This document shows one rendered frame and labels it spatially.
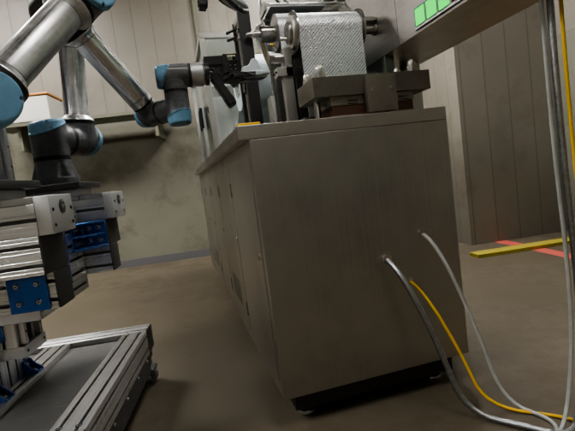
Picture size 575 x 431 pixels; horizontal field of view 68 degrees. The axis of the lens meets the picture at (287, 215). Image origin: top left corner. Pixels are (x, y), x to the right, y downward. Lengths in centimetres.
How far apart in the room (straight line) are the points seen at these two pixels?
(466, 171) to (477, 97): 59
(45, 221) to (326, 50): 104
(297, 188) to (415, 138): 41
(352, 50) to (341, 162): 51
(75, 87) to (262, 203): 89
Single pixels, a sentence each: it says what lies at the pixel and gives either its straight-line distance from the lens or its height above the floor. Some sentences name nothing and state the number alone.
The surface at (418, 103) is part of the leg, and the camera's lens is 187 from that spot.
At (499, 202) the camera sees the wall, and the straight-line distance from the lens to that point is 392.
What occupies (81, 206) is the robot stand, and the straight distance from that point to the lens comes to 160.
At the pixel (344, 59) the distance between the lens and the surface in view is 162.
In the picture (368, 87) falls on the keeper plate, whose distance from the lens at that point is 138.
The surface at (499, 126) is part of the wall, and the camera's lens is 394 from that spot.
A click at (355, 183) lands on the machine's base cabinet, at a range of 128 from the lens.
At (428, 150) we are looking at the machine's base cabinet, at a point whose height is 77.
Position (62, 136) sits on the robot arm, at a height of 98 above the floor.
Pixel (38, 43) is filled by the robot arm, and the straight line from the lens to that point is 119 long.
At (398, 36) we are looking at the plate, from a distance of 162.
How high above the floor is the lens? 74
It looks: 5 degrees down
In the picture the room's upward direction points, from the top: 7 degrees counter-clockwise
